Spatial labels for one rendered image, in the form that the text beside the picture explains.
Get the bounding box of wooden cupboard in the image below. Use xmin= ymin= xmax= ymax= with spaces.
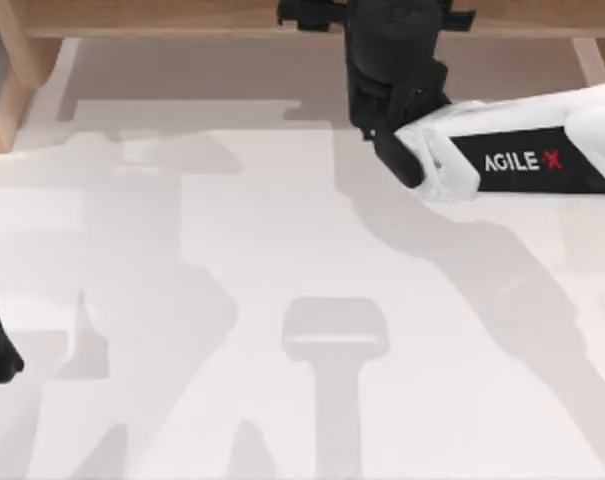
xmin=0 ymin=0 xmax=605 ymax=153

